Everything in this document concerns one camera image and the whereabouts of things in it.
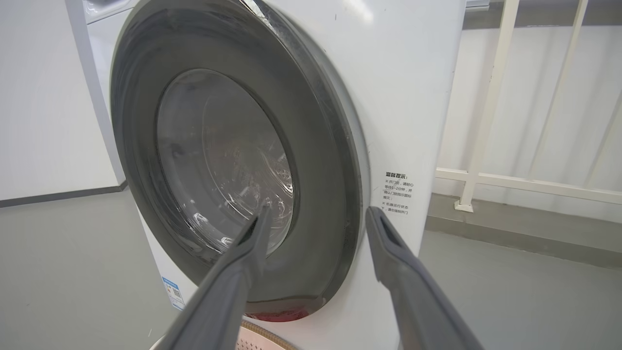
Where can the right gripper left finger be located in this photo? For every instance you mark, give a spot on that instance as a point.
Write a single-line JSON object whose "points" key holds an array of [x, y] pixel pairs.
{"points": [[228, 301]]}

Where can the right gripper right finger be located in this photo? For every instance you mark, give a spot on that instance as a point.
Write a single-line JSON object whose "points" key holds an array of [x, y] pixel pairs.
{"points": [[418, 301]]}

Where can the grey washing machine door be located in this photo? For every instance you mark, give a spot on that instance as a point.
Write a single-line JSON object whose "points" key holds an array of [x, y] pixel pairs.
{"points": [[316, 160]]}

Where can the cream basket with brown rim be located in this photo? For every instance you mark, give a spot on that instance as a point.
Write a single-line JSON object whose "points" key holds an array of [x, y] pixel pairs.
{"points": [[257, 343]]}

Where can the white front-load washing machine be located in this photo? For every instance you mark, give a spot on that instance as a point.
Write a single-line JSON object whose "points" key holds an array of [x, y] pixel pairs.
{"points": [[413, 97]]}

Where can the blue energy label sticker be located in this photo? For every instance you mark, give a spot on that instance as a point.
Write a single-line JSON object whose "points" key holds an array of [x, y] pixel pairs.
{"points": [[174, 292]]}

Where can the black text notice sticker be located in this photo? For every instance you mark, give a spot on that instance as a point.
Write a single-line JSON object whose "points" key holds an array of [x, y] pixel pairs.
{"points": [[397, 192]]}

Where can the white metal railing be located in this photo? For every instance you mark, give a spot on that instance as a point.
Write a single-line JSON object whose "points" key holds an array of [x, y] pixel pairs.
{"points": [[486, 121]]}

